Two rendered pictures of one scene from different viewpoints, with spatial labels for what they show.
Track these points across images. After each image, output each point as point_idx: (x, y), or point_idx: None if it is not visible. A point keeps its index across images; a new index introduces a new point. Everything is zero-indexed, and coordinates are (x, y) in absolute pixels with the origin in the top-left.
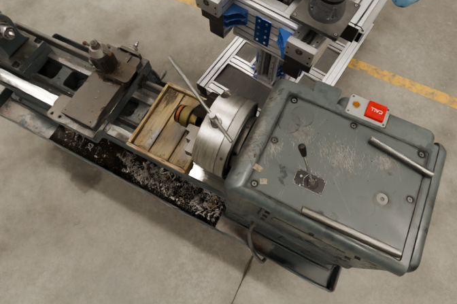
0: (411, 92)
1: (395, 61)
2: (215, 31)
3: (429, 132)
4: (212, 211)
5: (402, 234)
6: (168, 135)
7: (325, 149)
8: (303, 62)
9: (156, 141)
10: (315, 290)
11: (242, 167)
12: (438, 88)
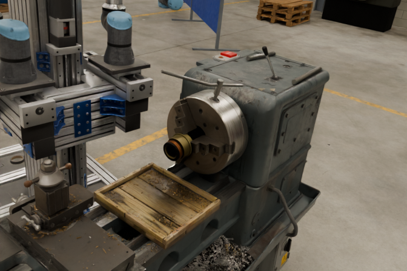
0: (135, 150)
1: (99, 147)
2: (44, 152)
3: (246, 49)
4: (240, 256)
5: (307, 67)
6: (167, 207)
7: (251, 70)
8: (147, 95)
9: (171, 219)
10: (304, 265)
11: (260, 94)
12: (140, 137)
